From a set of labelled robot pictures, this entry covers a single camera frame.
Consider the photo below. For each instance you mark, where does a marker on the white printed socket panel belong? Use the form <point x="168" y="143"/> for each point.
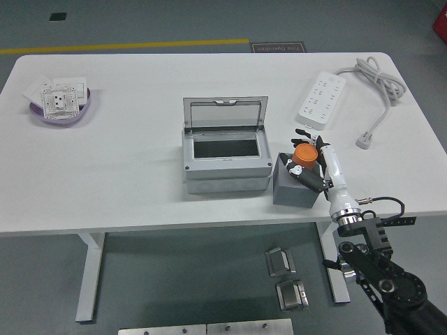
<point x="57" y="101"/>

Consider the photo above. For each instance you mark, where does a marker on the large metal floor block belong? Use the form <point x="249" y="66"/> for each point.
<point x="290" y="296"/>

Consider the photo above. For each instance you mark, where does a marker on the small metal floor block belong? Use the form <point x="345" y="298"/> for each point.
<point x="279" y="263"/>

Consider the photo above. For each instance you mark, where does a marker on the dark floor sign with text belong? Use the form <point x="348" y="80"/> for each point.
<point x="277" y="48"/>

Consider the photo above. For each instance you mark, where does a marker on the grey cube with round hole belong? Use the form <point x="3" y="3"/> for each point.
<point x="293" y="197"/>

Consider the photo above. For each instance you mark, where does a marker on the purple bowl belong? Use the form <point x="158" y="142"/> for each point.
<point x="82" y="111"/>

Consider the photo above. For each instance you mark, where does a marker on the white power strip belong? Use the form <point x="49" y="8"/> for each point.
<point x="321" y="99"/>

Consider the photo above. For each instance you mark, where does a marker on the white table leg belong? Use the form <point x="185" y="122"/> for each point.
<point x="324" y="240"/>
<point x="89" y="279"/>

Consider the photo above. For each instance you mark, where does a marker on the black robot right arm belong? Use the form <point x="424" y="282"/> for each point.
<point x="398" y="286"/>

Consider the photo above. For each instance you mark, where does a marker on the white switch plate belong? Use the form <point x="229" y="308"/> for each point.
<point x="82" y="92"/>

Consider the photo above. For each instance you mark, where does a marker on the red object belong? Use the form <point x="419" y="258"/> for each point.
<point x="441" y="22"/>

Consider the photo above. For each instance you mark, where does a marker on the orange cylinder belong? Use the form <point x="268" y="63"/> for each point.
<point x="305" y="153"/>

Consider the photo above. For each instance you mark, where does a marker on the grey junction box clear lid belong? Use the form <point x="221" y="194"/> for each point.
<point x="227" y="171"/>

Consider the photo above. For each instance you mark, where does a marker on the robot right hand white black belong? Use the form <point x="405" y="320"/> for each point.
<point x="337" y="174"/>

